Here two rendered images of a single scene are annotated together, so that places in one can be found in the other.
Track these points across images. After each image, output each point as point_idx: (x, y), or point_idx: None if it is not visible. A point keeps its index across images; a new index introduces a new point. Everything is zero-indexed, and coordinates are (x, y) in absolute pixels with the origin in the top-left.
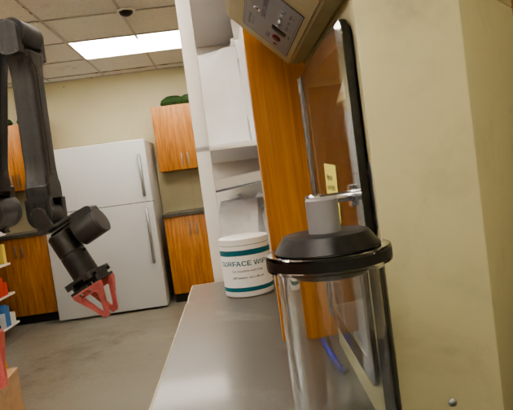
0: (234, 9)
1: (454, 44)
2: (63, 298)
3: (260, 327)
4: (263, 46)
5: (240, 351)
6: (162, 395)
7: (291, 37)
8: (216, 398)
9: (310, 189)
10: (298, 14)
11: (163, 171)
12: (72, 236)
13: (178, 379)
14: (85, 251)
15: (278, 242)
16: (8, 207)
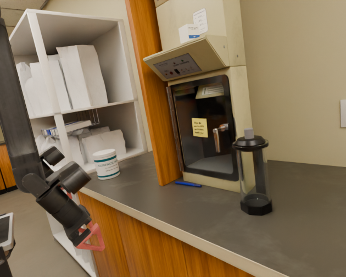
0: (154, 60)
1: (246, 83)
2: None
3: (143, 184)
4: (148, 73)
5: (152, 193)
6: (151, 214)
7: (182, 74)
8: (174, 206)
9: (166, 128)
10: (200, 69)
11: None
12: (45, 163)
13: (146, 208)
14: (52, 170)
15: (158, 149)
16: None
